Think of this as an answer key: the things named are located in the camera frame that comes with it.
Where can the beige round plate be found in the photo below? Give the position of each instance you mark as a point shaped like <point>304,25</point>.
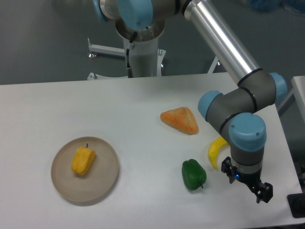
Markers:
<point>90,188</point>

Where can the yellow bell pepper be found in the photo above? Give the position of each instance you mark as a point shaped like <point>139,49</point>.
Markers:
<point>82,160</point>

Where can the orange triangular bread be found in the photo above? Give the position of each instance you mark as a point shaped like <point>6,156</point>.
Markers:
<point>181,119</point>

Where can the yellow chili pepper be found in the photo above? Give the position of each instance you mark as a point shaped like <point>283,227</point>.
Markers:
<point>214,150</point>

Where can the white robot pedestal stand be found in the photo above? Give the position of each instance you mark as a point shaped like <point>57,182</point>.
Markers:
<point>174,47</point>

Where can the blue plastic bag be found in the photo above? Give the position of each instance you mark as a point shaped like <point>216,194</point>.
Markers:
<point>296,7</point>

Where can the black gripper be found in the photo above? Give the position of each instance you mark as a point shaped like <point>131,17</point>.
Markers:
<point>250,176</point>

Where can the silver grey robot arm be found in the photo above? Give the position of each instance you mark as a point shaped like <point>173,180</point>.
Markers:
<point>232,115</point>

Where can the green bell pepper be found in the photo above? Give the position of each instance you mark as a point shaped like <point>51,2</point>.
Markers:
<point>194,176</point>

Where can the white side table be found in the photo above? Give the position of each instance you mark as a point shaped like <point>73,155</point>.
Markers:
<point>297,93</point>

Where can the black device at table edge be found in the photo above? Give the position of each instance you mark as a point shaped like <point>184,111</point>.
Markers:
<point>297,205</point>

